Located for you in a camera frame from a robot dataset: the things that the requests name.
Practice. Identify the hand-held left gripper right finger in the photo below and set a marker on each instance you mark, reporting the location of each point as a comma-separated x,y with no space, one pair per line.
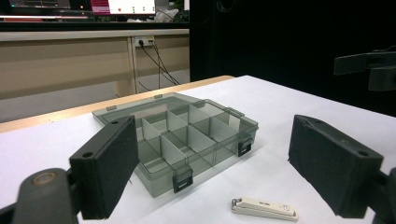
330,168

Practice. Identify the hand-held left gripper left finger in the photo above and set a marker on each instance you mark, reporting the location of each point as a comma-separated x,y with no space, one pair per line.
106,168

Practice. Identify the cream nail clipper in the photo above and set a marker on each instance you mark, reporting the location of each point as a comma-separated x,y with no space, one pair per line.
264,210

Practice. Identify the clear grey compartment storage box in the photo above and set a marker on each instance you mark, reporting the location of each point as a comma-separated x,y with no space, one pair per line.
186,137

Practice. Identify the white table cover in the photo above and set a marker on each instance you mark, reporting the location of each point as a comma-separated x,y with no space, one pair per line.
280,105

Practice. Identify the black curtain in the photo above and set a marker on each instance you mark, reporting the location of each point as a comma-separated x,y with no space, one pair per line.
280,40

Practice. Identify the beige office desk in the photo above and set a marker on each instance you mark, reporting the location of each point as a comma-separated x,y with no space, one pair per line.
62,62

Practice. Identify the monitor with white screen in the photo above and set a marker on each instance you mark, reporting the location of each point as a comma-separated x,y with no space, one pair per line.
130,6

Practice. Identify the crumpled white plastic bag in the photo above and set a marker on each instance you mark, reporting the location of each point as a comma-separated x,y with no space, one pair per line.
166,15

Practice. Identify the dark monitor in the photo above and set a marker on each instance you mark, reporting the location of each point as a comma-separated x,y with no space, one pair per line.
37,3

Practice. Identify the white wall power socket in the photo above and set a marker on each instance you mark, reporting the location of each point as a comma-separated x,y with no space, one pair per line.
144,40

